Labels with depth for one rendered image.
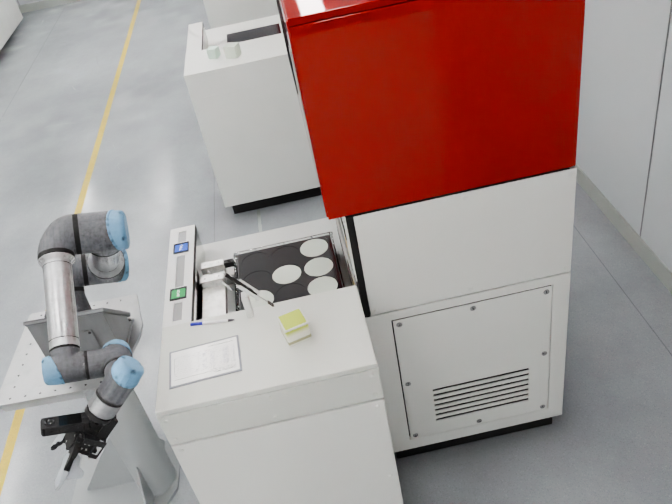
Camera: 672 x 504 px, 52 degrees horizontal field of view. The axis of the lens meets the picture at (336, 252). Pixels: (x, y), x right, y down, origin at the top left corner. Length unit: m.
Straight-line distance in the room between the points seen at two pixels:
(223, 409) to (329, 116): 0.85
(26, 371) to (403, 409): 1.32
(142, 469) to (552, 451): 1.60
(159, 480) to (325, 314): 1.21
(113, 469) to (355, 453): 1.22
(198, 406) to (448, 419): 1.11
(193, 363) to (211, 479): 0.37
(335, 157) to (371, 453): 0.91
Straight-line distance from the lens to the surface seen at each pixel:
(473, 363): 2.51
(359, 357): 1.92
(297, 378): 1.91
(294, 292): 2.27
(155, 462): 2.90
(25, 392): 2.47
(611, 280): 3.61
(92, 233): 2.02
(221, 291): 2.40
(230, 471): 2.18
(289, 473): 2.21
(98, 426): 1.88
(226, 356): 2.03
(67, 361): 1.88
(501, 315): 2.39
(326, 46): 1.75
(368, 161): 1.91
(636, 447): 2.95
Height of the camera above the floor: 2.35
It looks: 37 degrees down
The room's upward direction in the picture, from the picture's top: 12 degrees counter-clockwise
